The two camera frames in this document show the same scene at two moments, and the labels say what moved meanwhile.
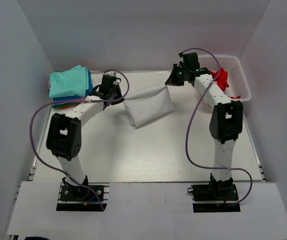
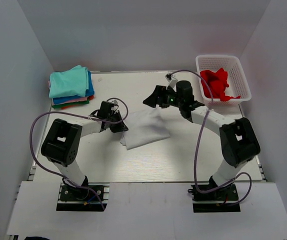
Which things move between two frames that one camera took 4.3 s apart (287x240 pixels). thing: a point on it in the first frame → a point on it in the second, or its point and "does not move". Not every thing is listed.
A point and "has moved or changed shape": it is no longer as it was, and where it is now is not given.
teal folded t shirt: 73,82 does not move
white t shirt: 148,105 has moved or changed shape
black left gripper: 119,99 → 120,127
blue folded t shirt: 78,98 does not move
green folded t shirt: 65,105 does not move
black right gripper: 173,80 → 158,97
